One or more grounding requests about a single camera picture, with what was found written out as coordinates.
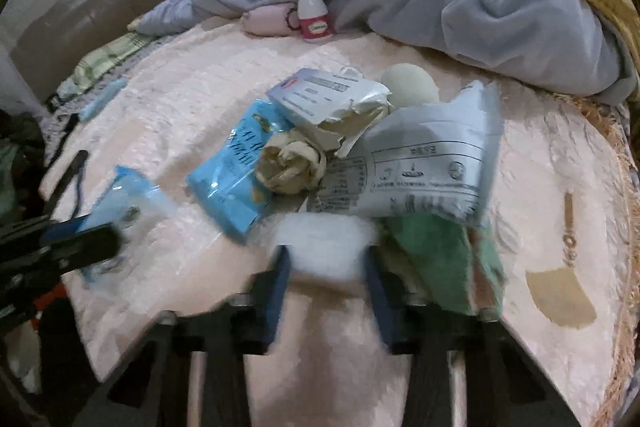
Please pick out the blue snack packet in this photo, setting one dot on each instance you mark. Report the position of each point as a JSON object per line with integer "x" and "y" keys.
{"x": 230, "y": 177}

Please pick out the white round ball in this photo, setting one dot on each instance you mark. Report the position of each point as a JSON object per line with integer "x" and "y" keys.
{"x": 407, "y": 82}

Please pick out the clear blue plastic packet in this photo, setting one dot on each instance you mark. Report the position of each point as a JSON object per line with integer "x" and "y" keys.
{"x": 130, "y": 192}

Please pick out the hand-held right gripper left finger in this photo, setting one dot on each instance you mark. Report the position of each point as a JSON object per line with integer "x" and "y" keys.
{"x": 277, "y": 297}

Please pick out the grey blue blanket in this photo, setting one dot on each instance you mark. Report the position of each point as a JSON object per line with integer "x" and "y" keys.
{"x": 475, "y": 17}

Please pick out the beige paper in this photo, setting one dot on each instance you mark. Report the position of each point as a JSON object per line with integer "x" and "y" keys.
{"x": 290, "y": 162}

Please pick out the dark green cloth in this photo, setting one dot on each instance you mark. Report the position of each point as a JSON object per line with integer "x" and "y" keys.
{"x": 20, "y": 157}

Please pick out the green pink towel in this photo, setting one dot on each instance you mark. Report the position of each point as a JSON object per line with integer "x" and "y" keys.
{"x": 435, "y": 257}

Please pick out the pink fringed bed cover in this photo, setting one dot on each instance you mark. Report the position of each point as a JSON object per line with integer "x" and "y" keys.
{"x": 175, "y": 82}

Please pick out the white blue torn packet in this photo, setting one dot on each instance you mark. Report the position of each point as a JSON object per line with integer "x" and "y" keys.
{"x": 325, "y": 94}

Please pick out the green plaid cloth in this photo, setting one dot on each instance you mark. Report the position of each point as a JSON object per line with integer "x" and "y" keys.
{"x": 100, "y": 62}

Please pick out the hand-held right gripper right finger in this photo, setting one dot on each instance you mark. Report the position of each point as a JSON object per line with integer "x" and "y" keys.
{"x": 382, "y": 302}

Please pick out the white bottle pink label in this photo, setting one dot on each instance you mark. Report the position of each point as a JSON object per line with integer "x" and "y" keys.
{"x": 312, "y": 17}

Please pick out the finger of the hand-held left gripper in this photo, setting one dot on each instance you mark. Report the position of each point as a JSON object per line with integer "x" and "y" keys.
{"x": 85, "y": 249}
{"x": 60, "y": 229}

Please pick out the large white printed packet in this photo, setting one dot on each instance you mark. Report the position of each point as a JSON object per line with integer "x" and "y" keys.
{"x": 430, "y": 157}

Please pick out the light blue packet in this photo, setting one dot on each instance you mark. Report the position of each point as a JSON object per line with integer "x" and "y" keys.
{"x": 102, "y": 99}

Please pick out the pink rolled cloth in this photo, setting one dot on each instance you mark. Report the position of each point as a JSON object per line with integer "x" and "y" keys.
{"x": 265, "y": 19}

